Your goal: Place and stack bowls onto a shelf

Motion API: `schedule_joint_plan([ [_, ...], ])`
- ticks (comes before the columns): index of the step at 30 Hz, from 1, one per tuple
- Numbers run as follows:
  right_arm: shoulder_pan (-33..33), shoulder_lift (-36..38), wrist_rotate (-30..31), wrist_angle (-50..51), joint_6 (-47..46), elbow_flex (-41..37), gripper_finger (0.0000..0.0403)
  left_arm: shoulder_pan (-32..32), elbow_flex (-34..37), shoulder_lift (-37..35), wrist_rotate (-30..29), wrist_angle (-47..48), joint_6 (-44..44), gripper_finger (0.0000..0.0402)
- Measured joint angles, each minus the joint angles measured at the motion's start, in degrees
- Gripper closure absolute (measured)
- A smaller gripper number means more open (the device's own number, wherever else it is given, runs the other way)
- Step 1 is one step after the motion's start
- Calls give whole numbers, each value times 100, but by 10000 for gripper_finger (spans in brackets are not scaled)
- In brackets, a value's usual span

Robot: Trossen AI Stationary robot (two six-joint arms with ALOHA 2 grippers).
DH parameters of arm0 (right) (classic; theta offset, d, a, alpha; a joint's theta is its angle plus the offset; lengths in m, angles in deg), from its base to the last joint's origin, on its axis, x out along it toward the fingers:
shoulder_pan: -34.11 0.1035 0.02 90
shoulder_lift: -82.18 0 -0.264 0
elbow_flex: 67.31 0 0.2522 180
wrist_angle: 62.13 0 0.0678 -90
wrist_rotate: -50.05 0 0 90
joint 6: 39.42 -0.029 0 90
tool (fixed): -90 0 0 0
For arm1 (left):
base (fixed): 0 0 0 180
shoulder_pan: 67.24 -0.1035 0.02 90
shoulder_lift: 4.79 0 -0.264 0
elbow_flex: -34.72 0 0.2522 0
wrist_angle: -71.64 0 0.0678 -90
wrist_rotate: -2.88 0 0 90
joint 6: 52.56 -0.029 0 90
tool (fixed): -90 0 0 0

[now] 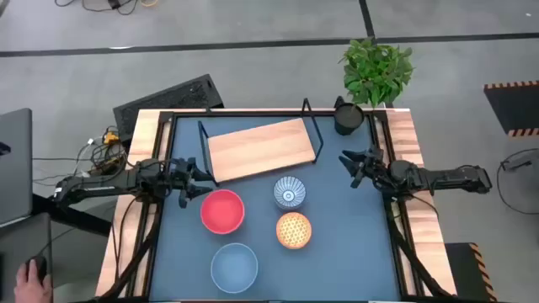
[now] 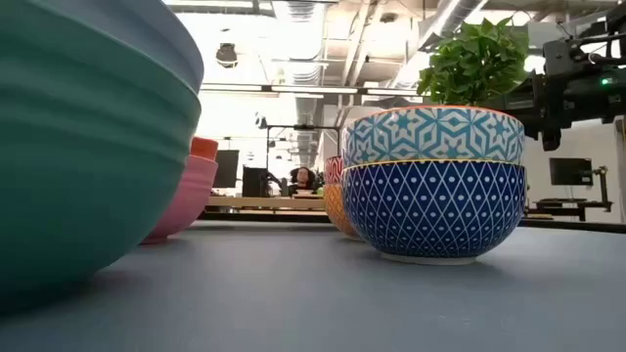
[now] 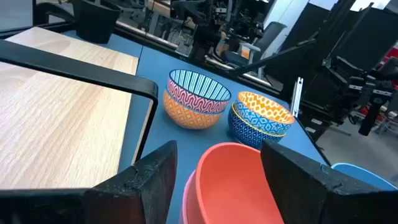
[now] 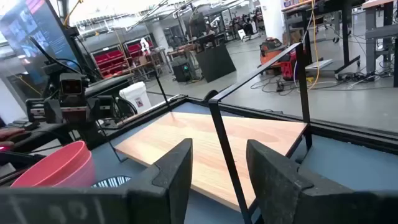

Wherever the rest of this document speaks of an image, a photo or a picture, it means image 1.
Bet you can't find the tangle of black cables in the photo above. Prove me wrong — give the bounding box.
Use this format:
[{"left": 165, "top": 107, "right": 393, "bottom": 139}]
[{"left": 32, "top": 125, "right": 130, "bottom": 199}]

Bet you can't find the green bowl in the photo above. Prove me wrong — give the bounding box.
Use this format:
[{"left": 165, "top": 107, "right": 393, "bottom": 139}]
[{"left": 210, "top": 242, "right": 259, "bottom": 295}]

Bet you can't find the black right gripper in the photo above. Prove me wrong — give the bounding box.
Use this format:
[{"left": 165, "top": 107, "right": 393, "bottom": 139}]
[{"left": 338, "top": 145, "right": 392, "bottom": 189}]

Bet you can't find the grey side desk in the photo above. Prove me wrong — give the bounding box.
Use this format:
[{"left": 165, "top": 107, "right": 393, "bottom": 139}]
[{"left": 0, "top": 212, "right": 54, "bottom": 303}]

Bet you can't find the red bowl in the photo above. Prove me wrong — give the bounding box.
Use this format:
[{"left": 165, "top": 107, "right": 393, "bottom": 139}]
[{"left": 200, "top": 189, "right": 246, "bottom": 236}]

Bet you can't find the black metal table frame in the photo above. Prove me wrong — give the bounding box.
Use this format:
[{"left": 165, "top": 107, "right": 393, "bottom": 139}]
[{"left": 94, "top": 109, "right": 458, "bottom": 303}]

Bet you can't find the black floor cable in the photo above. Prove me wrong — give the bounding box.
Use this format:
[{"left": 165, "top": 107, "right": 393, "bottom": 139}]
[{"left": 54, "top": 0, "right": 140, "bottom": 16}]

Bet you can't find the wooden shelf with black legs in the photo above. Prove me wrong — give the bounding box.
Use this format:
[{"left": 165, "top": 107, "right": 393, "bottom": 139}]
[{"left": 197, "top": 97, "right": 324, "bottom": 187}]

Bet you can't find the black stand beam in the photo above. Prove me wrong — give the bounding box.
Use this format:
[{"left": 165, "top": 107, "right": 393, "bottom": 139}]
[{"left": 31, "top": 193, "right": 113, "bottom": 237}]

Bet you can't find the black cup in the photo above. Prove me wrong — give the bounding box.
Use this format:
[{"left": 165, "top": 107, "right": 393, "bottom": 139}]
[{"left": 334, "top": 95, "right": 366, "bottom": 136}]

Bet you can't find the grey laptop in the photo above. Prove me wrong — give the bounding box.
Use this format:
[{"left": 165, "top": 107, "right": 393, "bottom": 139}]
[{"left": 0, "top": 108, "right": 34, "bottom": 226}]

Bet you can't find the orange patterned bowl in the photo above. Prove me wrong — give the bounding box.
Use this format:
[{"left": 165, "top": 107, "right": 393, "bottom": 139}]
[{"left": 275, "top": 211, "right": 313, "bottom": 250}]

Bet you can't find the green leafy plant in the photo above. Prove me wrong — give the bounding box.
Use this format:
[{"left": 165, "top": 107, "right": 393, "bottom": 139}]
[{"left": 339, "top": 36, "right": 416, "bottom": 109}]

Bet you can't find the blue white striped bowl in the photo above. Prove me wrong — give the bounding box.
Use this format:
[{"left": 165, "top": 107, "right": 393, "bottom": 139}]
[{"left": 272, "top": 175, "right": 307, "bottom": 210}]

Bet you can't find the black computer mouse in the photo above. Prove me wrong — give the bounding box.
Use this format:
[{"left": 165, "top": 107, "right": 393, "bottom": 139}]
[{"left": 24, "top": 255, "right": 48, "bottom": 283}]

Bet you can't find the black hazard-striped floor mat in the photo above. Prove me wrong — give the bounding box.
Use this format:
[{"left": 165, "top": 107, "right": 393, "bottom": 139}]
[
  {"left": 483, "top": 79, "right": 539, "bottom": 138},
  {"left": 445, "top": 242, "right": 499, "bottom": 303}
]

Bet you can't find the blue table mat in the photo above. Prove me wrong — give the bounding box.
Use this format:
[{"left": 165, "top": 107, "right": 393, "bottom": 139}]
[{"left": 149, "top": 115, "right": 401, "bottom": 302}]

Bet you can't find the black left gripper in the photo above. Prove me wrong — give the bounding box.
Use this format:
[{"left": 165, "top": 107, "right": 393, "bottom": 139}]
[{"left": 166, "top": 157, "right": 215, "bottom": 210}]

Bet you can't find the person's hand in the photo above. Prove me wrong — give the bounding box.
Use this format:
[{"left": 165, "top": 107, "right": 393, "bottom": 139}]
[{"left": 13, "top": 259, "right": 54, "bottom": 303}]

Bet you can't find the black perforated panel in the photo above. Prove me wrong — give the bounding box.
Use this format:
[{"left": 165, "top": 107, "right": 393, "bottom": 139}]
[{"left": 112, "top": 73, "right": 225, "bottom": 142}]

